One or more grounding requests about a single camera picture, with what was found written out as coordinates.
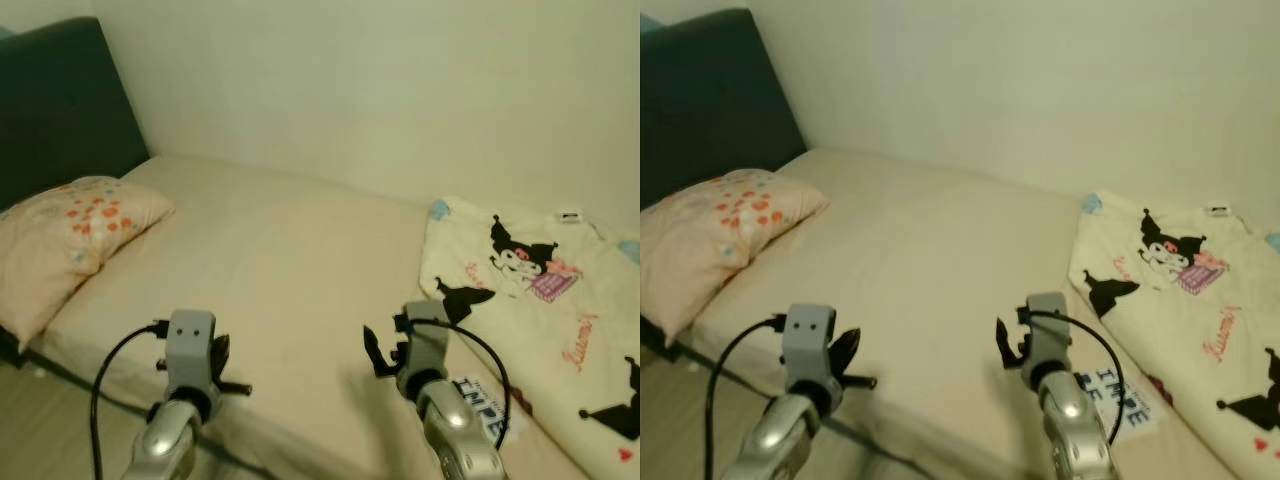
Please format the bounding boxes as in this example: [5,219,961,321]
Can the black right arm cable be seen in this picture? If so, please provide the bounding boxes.
[1018,310,1126,441]
[395,315,511,446]

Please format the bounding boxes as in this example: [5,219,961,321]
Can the mattress with beige sheet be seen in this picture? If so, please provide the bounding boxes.
[25,155,601,480]
[690,148,1241,480]

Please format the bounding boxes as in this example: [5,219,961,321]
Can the dark teal padded headboard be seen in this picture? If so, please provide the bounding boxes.
[0,17,151,211]
[640,8,809,211]

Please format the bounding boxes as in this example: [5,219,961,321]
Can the cream cartoon print quilt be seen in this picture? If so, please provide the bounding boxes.
[1068,190,1280,480]
[418,195,641,480]

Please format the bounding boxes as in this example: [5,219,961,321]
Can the pink pillow with coloured dots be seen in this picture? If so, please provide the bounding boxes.
[640,168,831,346]
[0,177,176,351]

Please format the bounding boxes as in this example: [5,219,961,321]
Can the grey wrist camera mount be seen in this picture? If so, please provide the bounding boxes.
[782,303,836,388]
[1022,292,1071,373]
[400,300,451,378]
[165,310,216,393]

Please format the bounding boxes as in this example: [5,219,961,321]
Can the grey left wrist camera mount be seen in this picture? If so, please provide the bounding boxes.
[782,303,836,388]
[165,310,216,393]

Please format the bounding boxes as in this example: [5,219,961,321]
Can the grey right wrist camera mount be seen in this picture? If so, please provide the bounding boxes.
[400,300,451,378]
[1022,292,1071,373]

